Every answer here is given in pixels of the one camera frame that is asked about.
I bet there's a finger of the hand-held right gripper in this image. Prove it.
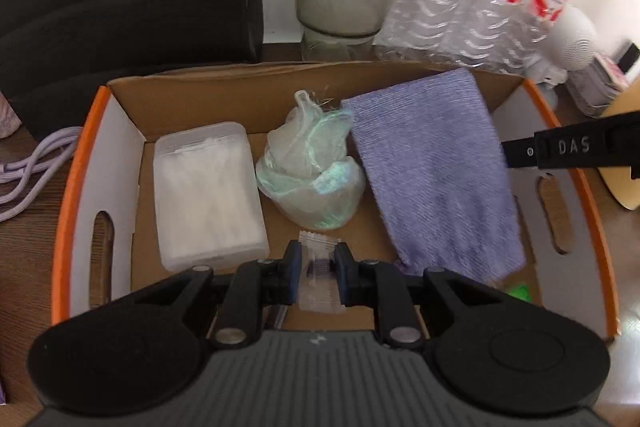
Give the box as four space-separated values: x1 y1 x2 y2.
500 137 538 170

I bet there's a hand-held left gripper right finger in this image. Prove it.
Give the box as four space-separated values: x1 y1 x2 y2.
334 241 511 350

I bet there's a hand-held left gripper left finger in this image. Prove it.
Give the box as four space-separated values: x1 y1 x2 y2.
125 239 304 350

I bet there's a small clear plastic sachet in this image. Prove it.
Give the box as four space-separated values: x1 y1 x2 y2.
297 229 346 315

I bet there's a purple linen pouch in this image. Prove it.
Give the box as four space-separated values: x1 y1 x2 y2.
340 68 528 285

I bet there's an iridescent plastic bag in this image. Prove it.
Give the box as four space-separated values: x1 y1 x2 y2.
255 89 368 232

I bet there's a clear plastic cotton swab box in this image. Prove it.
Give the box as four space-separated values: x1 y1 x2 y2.
152 121 271 273

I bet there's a green packet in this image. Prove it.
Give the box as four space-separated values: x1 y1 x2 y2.
502 284 533 305

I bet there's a red cardboard box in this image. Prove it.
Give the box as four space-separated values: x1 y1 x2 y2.
51 62 621 343

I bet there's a white robot speaker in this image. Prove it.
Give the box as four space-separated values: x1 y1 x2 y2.
530 7 598 105

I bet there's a grey glass cup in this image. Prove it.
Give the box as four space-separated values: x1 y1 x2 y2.
292 0 403 62

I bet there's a black paper bag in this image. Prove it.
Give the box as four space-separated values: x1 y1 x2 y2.
0 0 263 142

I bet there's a purple braided cable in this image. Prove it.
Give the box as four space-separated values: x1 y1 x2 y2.
0 126 85 223

